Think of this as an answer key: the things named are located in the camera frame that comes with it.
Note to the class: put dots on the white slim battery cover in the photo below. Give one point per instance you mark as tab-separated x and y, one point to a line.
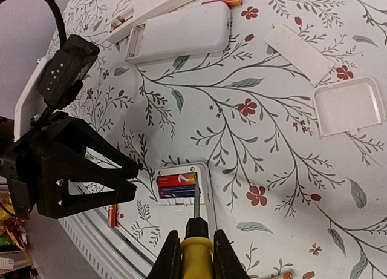
302	55

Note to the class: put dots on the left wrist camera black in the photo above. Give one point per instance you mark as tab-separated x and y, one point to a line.
55	83

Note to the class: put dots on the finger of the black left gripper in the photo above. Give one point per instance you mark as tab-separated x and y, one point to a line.
90	197
70	138

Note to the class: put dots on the white small battery cover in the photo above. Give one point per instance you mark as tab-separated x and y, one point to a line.
348	106

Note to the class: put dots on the floral patterned table mat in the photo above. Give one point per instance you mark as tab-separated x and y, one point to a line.
287	199

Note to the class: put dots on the red purple batteries in remote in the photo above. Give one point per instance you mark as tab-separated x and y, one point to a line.
177	180

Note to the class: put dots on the snack bags pile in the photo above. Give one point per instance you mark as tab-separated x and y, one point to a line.
13	234

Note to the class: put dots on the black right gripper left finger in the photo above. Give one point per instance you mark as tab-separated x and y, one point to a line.
168	262

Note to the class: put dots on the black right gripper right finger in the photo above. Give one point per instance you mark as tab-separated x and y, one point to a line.
226	264

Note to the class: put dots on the orange AAA battery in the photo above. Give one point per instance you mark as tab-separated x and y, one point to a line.
229	3
112	216

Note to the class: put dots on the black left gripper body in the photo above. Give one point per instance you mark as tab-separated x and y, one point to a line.
38	168

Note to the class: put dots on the white remote control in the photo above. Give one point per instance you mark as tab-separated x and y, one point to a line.
191	31

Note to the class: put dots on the small white remote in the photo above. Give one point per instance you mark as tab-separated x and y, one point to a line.
173	213

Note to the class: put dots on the purple AAA battery in remote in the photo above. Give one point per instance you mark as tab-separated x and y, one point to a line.
177	191

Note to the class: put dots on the yellow handled screwdriver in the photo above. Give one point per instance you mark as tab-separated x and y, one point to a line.
197	248

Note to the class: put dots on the long white remote with buttons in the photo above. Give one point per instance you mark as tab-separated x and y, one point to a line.
121	25

